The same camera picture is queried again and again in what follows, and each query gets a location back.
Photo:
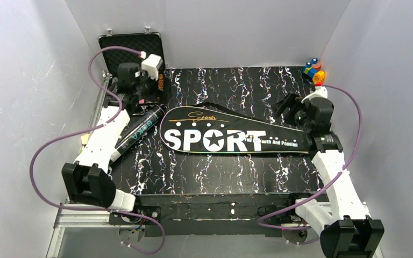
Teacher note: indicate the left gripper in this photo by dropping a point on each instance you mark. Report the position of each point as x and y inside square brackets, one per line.
[150, 90]

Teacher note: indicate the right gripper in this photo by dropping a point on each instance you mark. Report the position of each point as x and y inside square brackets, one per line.
[295, 109]

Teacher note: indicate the black racket bag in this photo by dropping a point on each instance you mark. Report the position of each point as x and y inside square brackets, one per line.
[196, 130]

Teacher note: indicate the black shuttlecock tube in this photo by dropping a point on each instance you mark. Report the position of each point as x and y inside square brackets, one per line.
[133, 132]

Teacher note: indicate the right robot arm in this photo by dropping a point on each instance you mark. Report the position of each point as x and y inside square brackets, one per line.
[335, 213]

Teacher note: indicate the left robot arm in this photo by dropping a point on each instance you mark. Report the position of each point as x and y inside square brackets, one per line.
[87, 179]

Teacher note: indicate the colourful toy blocks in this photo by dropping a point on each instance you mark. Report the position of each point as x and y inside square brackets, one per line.
[313, 69]

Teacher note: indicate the black poker chip case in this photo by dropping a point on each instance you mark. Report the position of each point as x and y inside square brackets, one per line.
[125, 52]

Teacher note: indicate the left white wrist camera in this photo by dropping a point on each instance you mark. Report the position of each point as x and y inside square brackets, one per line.
[151, 65]

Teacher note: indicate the beige clip on rail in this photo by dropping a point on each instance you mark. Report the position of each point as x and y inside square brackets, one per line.
[85, 138]

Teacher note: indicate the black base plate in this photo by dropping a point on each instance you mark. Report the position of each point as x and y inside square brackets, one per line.
[215, 214]

